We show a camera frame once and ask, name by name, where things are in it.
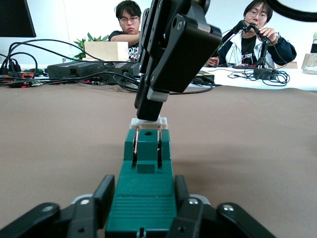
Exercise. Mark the green bottle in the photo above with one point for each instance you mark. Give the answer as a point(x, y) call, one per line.
point(315, 41)

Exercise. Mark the green terminal block module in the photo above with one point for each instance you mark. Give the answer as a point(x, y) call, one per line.
point(146, 198)

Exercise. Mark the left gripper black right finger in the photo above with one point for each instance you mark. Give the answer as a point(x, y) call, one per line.
point(198, 218)

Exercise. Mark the yellow black flat device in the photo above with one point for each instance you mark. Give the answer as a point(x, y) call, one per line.
point(205, 75)

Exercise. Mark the person in black shirt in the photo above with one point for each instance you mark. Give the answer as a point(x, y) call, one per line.
point(127, 19)

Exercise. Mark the brown cardboard piece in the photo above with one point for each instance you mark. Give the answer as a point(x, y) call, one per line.
point(310, 63)

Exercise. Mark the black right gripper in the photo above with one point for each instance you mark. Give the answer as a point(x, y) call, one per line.
point(196, 11)

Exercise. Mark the green leafy plant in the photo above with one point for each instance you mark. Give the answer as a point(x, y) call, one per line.
point(85, 42)

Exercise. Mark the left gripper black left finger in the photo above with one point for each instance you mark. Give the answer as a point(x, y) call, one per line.
point(84, 213)

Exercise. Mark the black power supply box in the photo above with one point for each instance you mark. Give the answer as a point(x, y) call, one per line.
point(74, 69)
point(128, 68)

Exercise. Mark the light wooden box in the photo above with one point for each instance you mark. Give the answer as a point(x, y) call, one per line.
point(106, 50)

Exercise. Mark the orange black connector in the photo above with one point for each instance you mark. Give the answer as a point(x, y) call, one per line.
point(24, 75)

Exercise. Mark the black computer monitor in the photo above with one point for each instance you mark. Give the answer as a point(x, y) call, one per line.
point(15, 17)

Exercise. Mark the person in white jacket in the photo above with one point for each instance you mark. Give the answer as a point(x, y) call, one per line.
point(255, 15)

